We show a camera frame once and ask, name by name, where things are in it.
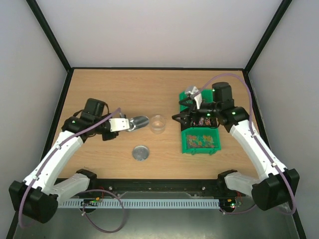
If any black candy bin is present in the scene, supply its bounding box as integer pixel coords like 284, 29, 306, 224
195, 116, 219, 129

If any green candy bin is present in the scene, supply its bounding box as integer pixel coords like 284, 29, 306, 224
181, 127, 221, 155
179, 90, 213, 112

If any silver metal scoop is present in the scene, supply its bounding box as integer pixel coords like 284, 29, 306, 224
126, 116, 150, 132

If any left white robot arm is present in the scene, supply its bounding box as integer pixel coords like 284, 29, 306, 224
9, 98, 130, 228

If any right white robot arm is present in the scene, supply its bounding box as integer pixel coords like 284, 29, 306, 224
172, 82, 300, 215

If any clear glass jar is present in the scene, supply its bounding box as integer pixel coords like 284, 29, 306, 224
150, 115, 166, 134

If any silver metal jar lid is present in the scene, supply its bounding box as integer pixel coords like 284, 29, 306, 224
132, 145, 150, 161

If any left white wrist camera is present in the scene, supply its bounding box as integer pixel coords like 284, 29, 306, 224
109, 118, 129, 132

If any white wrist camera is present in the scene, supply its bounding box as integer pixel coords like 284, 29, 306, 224
109, 118, 129, 132
184, 86, 202, 110

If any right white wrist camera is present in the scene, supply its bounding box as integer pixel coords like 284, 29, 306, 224
184, 86, 202, 110

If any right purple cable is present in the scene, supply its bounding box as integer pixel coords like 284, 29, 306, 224
199, 73, 297, 216

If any purple cable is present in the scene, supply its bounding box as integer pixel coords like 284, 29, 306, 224
18, 107, 125, 234
199, 73, 297, 216

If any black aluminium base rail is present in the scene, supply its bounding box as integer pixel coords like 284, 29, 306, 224
88, 178, 247, 198

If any light blue cable duct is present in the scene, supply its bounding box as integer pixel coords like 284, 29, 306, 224
58, 199, 219, 209

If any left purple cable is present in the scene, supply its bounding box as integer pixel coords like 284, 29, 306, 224
18, 107, 125, 234

